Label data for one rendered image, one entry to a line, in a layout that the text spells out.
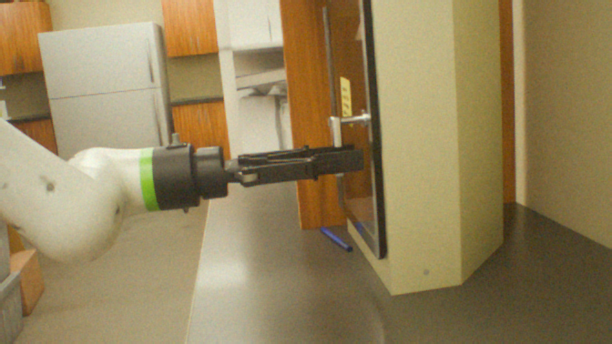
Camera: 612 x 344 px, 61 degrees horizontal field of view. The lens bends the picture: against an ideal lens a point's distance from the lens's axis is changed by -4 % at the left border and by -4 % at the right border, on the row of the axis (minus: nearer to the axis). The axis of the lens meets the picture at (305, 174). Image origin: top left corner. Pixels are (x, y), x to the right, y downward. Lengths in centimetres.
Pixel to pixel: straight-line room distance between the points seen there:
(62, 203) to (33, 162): 6
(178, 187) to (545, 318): 52
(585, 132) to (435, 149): 39
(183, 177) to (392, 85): 31
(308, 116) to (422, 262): 43
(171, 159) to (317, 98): 44
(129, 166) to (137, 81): 494
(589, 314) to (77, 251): 64
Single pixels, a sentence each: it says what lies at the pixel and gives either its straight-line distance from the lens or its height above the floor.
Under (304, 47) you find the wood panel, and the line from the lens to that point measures 110.
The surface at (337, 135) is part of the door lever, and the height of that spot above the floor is 118.
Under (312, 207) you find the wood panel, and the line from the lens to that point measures 114.
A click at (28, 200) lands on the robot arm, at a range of 65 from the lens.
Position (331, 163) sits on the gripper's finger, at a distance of 75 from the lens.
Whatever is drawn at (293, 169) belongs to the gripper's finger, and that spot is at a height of 115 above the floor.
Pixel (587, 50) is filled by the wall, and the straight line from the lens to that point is 108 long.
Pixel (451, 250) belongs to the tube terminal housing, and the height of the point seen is 100.
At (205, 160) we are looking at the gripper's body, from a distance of 75.
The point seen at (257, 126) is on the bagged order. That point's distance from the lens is 213.
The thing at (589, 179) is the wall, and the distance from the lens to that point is 110.
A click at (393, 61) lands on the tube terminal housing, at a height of 128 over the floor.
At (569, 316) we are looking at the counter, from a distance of 78.
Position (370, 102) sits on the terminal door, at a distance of 75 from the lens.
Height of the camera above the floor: 130
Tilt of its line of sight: 12 degrees down
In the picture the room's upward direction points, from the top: 5 degrees counter-clockwise
